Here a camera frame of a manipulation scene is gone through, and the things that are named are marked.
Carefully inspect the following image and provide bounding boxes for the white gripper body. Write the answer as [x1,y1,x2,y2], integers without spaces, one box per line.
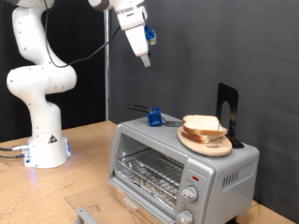
[124,23,151,59]

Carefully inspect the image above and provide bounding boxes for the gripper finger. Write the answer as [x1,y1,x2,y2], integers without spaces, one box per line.
[140,53,152,68]

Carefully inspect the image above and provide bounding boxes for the slotted spatula with blue block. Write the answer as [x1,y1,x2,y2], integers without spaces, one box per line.
[125,103,185,128]

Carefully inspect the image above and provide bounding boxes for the glass oven door with handle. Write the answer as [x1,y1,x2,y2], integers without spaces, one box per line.
[64,176,178,224]

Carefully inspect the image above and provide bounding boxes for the metal oven rack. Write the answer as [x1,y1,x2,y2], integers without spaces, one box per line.
[116,148,185,207]

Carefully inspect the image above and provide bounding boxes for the silver toaster oven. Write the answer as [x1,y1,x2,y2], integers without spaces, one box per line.
[108,113,260,224]

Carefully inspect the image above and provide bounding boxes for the silver oven knob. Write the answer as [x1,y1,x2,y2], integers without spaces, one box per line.
[181,185,200,203]
[176,209,194,224]

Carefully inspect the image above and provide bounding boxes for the vertical metal pole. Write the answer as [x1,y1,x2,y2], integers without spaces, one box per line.
[104,8,111,121]

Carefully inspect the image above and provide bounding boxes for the black metal bookend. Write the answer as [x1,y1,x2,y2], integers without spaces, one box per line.
[215,82,245,149]

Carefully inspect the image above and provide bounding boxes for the round wooden plate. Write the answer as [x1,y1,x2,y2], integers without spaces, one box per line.
[177,125,234,158]

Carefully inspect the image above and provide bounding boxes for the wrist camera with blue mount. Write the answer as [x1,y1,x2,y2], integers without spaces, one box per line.
[143,24,158,47]

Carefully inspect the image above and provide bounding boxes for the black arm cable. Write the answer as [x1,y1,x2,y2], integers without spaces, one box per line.
[43,0,122,69]

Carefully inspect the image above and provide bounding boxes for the robot base cable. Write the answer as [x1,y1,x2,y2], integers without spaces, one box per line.
[0,153,28,160]
[0,144,31,152]

